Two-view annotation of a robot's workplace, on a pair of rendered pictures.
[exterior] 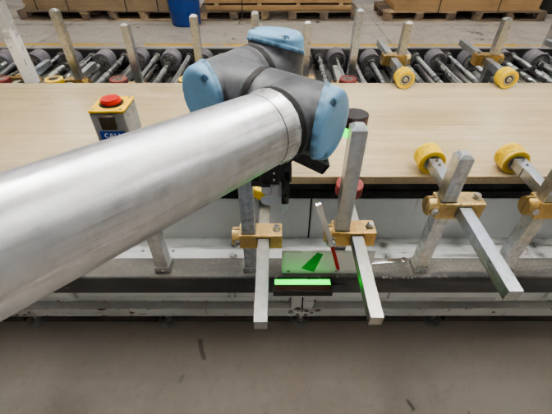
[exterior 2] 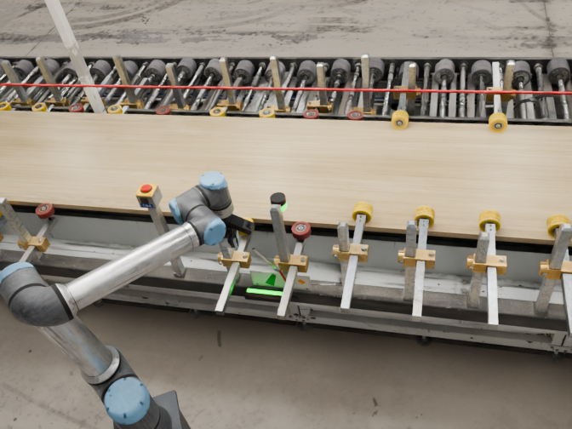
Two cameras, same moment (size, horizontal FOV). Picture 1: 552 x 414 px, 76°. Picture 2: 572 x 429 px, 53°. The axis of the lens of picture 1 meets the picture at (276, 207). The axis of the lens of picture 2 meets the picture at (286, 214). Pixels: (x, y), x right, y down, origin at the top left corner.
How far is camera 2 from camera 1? 1.52 m
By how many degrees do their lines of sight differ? 15
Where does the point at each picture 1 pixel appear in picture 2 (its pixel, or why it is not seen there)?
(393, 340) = (380, 352)
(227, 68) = (183, 204)
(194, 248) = (205, 260)
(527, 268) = (428, 299)
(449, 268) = (370, 293)
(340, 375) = (324, 373)
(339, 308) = (331, 318)
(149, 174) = (144, 260)
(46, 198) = (122, 267)
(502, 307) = (478, 334)
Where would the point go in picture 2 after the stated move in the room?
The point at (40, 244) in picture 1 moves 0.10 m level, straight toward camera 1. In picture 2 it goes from (122, 277) to (133, 299)
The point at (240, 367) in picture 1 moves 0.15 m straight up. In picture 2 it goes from (246, 356) to (241, 340)
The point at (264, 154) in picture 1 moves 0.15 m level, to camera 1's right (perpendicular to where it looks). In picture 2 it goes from (181, 249) to (226, 254)
